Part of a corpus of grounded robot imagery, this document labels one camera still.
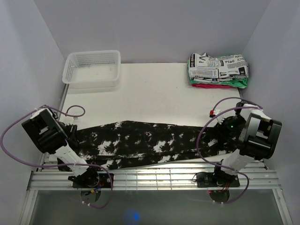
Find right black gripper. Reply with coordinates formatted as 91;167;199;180
213;115;246;144

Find black white patterned trousers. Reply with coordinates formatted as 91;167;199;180
74;121;234;170

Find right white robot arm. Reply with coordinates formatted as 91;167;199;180
211;100;282;186

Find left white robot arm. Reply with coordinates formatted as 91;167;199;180
22;108;100;188

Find green folded trousers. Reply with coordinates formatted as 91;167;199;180
189;78;248;89

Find pink folded trousers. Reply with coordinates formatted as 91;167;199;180
191;83;233;89

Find newspaper print folded trousers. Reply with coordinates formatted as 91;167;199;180
187;53;249;83

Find white plastic basket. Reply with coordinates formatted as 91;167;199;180
62;50;121;89

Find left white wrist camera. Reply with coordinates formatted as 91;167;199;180
64;117;78;125

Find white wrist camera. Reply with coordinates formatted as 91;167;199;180
209;110;225;124
64;117;78;125

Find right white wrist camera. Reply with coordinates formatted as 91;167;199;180
209;110;225;124

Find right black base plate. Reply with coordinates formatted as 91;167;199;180
196;172;240;188

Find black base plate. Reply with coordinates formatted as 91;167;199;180
71;173;114;189
196;172;240;188

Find aluminium frame rail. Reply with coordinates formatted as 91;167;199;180
28;162;281;191

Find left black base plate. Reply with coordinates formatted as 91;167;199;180
71;173;114;189

